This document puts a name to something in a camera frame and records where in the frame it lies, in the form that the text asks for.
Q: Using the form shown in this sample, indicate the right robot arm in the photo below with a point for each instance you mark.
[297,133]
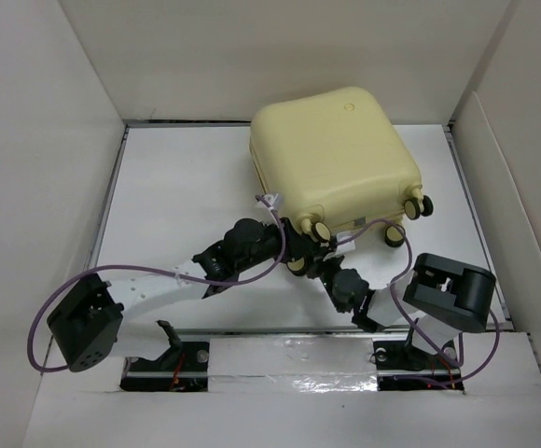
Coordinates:
[440,298]

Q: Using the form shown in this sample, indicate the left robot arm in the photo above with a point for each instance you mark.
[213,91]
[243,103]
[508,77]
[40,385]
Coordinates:
[86,323]

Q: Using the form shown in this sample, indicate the yellow hard-shell suitcase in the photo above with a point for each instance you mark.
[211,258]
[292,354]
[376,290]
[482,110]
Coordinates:
[339,165]

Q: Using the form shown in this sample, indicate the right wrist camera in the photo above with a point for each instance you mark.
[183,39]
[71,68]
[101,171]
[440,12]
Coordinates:
[344,243]

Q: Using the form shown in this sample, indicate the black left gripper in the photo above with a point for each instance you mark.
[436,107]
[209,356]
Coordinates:
[295,244]

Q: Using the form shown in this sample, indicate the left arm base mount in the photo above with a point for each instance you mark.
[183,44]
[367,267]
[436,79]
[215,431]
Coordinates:
[181,368]

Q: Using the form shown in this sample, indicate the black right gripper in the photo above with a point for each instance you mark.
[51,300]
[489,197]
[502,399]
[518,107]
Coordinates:
[321,259]

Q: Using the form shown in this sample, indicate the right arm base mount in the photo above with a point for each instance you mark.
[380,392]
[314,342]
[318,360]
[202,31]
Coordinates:
[401,367]

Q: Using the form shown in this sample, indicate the metal rail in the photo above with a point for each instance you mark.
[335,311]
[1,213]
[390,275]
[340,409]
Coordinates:
[397,331]

